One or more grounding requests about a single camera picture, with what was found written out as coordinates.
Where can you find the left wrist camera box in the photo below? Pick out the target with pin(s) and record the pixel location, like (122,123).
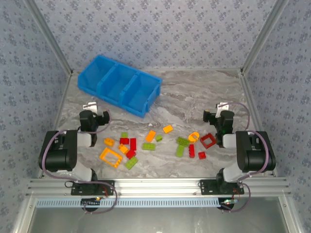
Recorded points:
(89,106)

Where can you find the green lego plate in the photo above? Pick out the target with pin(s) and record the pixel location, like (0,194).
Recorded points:
(182,141)

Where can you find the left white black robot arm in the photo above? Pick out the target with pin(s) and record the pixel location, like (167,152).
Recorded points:
(58,155)

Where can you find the orange lego brick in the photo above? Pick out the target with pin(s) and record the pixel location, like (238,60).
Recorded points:
(150,136)
(109,141)
(167,128)
(123,148)

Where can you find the aluminium frame post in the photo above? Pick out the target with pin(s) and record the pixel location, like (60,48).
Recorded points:
(263,36)
(50,36)

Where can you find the orange round lego piece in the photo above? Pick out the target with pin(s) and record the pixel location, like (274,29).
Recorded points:
(190,137)

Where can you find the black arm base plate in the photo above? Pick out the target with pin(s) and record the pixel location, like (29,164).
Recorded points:
(206,187)
(109,187)

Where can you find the red lego window frame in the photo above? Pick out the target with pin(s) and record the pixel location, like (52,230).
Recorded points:
(204,143)

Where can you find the aluminium side rail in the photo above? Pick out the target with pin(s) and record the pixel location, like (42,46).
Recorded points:
(249,97)
(62,102)

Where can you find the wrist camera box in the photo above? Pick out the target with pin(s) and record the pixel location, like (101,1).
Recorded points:
(223,106)
(89,106)

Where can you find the blue three-compartment plastic bin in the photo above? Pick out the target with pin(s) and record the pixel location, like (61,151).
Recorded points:
(114,82)

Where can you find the orange lego window frame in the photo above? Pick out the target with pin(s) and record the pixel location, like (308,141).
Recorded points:
(104,153)

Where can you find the small red lego brick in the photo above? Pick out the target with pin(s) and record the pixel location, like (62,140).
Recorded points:
(202,155)

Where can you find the small green lego brick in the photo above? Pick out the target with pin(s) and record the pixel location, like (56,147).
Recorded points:
(124,135)
(159,138)

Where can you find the grey metal panel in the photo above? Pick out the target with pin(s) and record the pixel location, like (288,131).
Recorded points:
(155,221)

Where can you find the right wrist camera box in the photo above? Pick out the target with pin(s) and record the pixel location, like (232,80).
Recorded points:
(223,106)

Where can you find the long red lego brick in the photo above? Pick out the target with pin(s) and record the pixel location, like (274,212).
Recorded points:
(133,143)
(191,151)

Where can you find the small black controller board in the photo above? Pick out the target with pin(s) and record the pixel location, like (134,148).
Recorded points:
(228,203)
(91,202)

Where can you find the aluminium front rail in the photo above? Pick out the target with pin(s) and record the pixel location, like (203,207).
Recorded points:
(155,187)

